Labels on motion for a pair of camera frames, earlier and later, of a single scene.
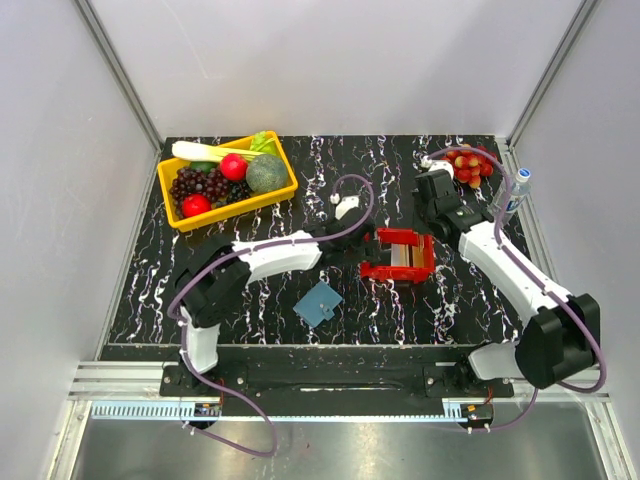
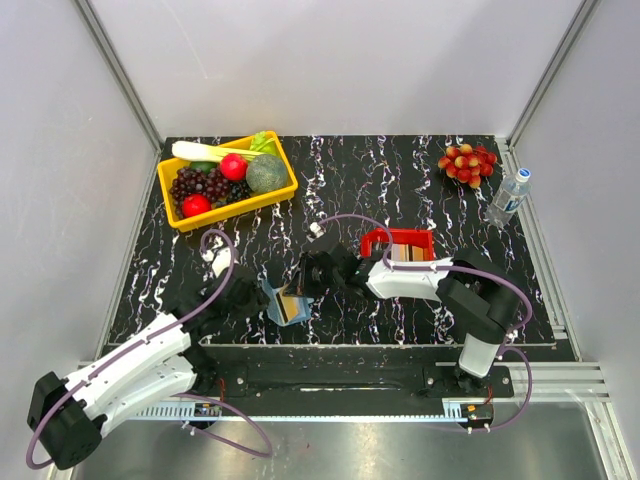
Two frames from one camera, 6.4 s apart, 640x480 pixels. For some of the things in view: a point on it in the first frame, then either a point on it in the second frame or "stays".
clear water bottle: (520, 187) stays
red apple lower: (195, 204) stays
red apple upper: (233, 166) stays
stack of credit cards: (407, 255) stays
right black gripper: (418, 203) to (303, 288)
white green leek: (261, 145) stays
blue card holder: (317, 305) to (274, 307)
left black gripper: (366, 253) to (257, 303)
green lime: (206, 166) stays
